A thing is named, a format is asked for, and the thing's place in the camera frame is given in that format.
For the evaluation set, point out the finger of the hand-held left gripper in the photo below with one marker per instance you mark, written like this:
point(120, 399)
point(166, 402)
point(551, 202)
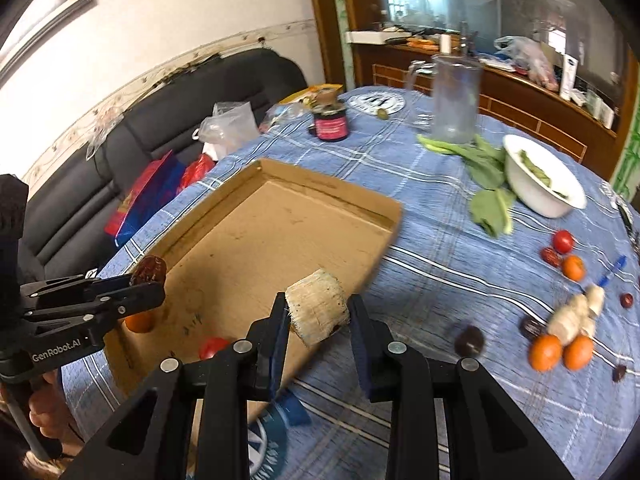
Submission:
point(100, 295)

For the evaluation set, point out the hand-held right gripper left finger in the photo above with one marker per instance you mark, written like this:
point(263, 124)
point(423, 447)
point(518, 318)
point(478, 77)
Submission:
point(279, 355)

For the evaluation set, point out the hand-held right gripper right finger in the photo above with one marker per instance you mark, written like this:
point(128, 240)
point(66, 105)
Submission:
point(361, 360)

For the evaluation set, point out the large orange tangerine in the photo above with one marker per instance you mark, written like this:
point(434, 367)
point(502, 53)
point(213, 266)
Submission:
point(139, 323)

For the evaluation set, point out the large red date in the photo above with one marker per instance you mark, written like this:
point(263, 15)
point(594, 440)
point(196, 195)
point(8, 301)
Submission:
point(147, 270)

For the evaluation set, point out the pale yam piece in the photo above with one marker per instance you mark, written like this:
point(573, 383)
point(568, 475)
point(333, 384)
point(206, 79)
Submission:
point(567, 317)
point(595, 300)
point(317, 307)

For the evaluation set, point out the red tomato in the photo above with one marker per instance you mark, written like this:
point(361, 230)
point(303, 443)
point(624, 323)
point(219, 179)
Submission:
point(212, 347)
point(564, 241)

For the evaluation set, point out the dark round fruit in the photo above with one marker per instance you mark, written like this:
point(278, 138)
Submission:
point(468, 340)

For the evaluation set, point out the brown cardboard tray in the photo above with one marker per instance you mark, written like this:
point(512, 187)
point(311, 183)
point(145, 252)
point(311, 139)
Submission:
point(260, 240)

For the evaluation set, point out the dark wrinkled date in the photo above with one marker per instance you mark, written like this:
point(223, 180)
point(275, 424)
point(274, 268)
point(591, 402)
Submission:
point(626, 301)
point(530, 327)

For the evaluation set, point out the small orange tangerine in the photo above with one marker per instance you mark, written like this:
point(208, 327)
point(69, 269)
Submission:
point(578, 352)
point(545, 352)
point(573, 267)

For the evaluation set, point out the person's left hand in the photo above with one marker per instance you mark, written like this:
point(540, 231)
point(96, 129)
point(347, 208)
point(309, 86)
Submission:
point(47, 405)

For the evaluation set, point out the red and blue box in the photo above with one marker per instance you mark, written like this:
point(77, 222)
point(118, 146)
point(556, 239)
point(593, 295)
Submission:
point(145, 200)

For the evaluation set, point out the blue plaid tablecloth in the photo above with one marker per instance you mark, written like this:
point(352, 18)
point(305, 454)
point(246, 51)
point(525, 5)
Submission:
point(450, 285)

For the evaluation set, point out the red plastic bag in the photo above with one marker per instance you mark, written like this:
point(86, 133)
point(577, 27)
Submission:
point(197, 170)

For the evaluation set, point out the black leather sofa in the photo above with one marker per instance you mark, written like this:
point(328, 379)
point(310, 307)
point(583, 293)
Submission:
point(150, 120)

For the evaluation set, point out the green leaf vegetable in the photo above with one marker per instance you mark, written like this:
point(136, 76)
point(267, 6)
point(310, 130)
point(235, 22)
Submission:
point(492, 212)
point(480, 160)

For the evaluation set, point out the white plastic bag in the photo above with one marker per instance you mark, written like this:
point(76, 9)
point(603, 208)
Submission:
point(227, 125)

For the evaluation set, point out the small red date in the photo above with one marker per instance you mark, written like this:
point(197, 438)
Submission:
point(551, 256)

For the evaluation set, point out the dark jar with red label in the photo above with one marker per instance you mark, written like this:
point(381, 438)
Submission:
point(330, 122)

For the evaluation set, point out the clear plastic bag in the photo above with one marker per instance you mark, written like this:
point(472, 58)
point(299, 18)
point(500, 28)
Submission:
point(280, 114)

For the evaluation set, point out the small green fruit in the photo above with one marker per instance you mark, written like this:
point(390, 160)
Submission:
point(382, 114)

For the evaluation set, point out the white bowl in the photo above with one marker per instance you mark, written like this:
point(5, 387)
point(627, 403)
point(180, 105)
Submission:
point(542, 190)

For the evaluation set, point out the green vegetable scraps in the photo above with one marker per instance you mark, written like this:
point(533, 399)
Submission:
point(535, 170)

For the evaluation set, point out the yellow box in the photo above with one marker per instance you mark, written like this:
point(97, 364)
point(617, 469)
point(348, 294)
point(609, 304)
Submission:
point(305, 94)

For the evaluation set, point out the blue pen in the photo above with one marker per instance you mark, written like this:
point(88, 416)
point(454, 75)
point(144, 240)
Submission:
point(611, 270)

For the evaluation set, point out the clear glass pitcher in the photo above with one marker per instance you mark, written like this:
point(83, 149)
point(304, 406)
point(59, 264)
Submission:
point(455, 100)

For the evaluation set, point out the wooden chair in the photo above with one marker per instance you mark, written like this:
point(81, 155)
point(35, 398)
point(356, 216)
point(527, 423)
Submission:
point(395, 77)
point(530, 125)

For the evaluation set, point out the wooden sideboard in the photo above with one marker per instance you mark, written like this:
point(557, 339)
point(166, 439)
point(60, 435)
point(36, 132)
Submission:
point(500, 90)

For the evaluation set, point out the flat white box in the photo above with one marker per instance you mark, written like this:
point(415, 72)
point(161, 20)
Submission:
point(370, 36)

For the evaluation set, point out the white cup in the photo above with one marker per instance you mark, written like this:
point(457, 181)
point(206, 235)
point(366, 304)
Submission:
point(445, 43)

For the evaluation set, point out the filled translucent plastic bag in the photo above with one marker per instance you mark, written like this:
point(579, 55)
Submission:
point(527, 57)

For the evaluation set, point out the white bottle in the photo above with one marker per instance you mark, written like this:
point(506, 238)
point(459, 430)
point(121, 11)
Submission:
point(569, 77)

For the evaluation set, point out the framed wall picture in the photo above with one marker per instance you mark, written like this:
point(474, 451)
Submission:
point(45, 10)

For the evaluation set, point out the wooden door frame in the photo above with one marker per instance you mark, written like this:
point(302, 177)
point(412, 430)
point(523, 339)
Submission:
point(320, 20)

